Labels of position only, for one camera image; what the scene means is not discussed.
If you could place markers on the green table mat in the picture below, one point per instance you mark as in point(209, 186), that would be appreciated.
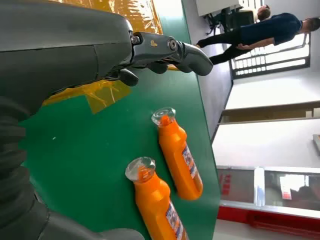
point(100, 149)

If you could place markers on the yellow tape-wrapped flat box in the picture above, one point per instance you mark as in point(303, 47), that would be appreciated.
point(140, 16)

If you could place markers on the black window grille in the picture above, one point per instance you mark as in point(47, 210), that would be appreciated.
point(269, 68)

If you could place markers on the red and white display cabinet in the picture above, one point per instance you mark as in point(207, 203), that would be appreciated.
point(275, 218)

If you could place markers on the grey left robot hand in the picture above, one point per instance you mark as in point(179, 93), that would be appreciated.
point(62, 43)

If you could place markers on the person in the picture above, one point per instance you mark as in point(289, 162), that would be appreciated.
point(282, 28)
point(263, 13)

